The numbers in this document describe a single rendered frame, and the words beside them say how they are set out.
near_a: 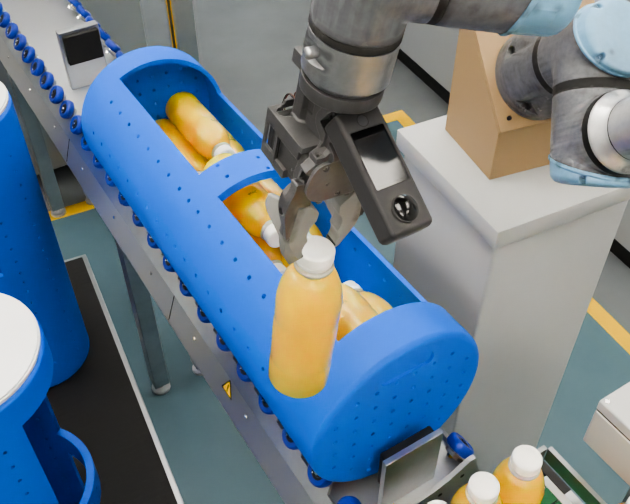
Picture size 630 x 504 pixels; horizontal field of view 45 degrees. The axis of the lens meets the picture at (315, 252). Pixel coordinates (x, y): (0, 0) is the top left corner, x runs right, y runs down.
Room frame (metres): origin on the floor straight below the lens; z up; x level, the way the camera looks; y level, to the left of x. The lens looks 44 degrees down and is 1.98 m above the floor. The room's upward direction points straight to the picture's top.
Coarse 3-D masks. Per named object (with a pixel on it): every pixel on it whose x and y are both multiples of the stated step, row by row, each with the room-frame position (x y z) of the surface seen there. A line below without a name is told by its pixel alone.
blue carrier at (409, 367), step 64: (128, 64) 1.29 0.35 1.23; (192, 64) 1.33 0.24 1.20; (128, 128) 1.13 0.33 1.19; (256, 128) 1.23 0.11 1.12; (128, 192) 1.06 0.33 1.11; (192, 192) 0.94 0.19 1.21; (192, 256) 0.85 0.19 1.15; (256, 256) 0.78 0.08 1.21; (256, 320) 0.70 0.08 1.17; (384, 320) 0.64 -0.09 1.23; (448, 320) 0.67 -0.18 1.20; (256, 384) 0.66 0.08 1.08; (384, 384) 0.59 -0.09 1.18; (448, 384) 0.65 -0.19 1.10; (320, 448) 0.53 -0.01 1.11; (384, 448) 0.59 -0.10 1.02
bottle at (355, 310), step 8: (344, 288) 0.74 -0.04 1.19; (352, 288) 0.75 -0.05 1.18; (344, 296) 0.72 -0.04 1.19; (352, 296) 0.73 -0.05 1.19; (360, 296) 0.73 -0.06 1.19; (344, 304) 0.71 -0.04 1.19; (352, 304) 0.71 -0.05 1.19; (360, 304) 0.71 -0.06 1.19; (368, 304) 0.72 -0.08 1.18; (344, 312) 0.70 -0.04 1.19; (352, 312) 0.70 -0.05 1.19; (360, 312) 0.69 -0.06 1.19; (368, 312) 0.70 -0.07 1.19; (376, 312) 0.71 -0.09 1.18; (344, 320) 0.69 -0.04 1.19; (352, 320) 0.68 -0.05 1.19; (360, 320) 0.68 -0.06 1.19; (344, 328) 0.68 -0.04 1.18; (352, 328) 0.67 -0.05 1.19; (336, 336) 0.68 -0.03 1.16
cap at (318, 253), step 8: (312, 240) 0.56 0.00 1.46; (320, 240) 0.56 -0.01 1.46; (328, 240) 0.56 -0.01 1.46; (304, 248) 0.55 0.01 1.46; (312, 248) 0.55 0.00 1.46; (320, 248) 0.55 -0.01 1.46; (328, 248) 0.55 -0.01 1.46; (304, 256) 0.53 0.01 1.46; (312, 256) 0.54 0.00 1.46; (320, 256) 0.54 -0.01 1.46; (328, 256) 0.54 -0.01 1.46; (304, 264) 0.53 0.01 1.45; (312, 264) 0.53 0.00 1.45; (320, 264) 0.53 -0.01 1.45; (328, 264) 0.53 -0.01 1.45; (312, 272) 0.53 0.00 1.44; (320, 272) 0.53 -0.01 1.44
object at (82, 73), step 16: (64, 32) 1.69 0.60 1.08; (80, 32) 1.70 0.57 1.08; (96, 32) 1.71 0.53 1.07; (64, 48) 1.68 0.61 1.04; (80, 48) 1.68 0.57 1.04; (96, 48) 1.70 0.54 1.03; (64, 64) 1.69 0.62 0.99; (80, 64) 1.69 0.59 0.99; (96, 64) 1.72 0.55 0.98; (80, 80) 1.69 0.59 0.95
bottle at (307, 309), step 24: (288, 288) 0.53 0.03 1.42; (312, 288) 0.52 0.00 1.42; (336, 288) 0.53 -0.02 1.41; (288, 312) 0.52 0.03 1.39; (312, 312) 0.51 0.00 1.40; (336, 312) 0.53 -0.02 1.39; (288, 336) 0.52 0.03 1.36; (312, 336) 0.51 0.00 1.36; (288, 360) 0.51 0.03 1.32; (312, 360) 0.51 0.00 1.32; (288, 384) 0.51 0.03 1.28; (312, 384) 0.51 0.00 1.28
